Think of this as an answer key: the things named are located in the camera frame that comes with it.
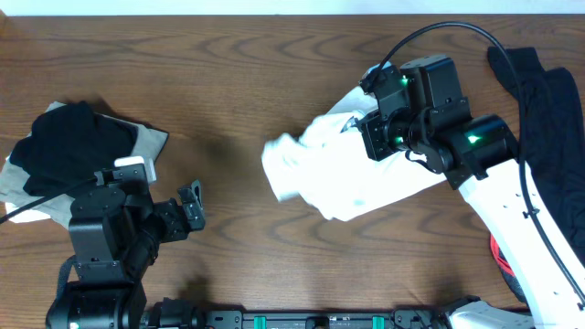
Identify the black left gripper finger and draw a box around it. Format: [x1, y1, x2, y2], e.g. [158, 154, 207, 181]
[177, 180, 202, 205]
[185, 201, 206, 231]

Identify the white printed t-shirt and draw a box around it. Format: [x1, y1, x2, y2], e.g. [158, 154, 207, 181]
[261, 87, 445, 221]

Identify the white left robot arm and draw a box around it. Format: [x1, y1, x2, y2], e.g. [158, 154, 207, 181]
[46, 181, 206, 329]

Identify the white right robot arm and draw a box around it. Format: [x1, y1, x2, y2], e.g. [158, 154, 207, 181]
[357, 55, 584, 328]

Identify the folded black garment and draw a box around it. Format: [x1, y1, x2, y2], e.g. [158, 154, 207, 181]
[9, 101, 138, 196]

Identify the folded beige garment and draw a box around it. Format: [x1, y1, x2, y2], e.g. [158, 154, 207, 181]
[0, 101, 169, 230]

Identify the folded white garment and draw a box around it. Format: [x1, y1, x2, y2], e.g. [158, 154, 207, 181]
[1, 156, 50, 224]

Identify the grey red-trimmed garment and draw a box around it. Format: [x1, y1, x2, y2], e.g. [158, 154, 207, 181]
[489, 235, 527, 304]

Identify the black garment at right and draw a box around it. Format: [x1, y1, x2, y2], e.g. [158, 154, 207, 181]
[507, 48, 584, 261]

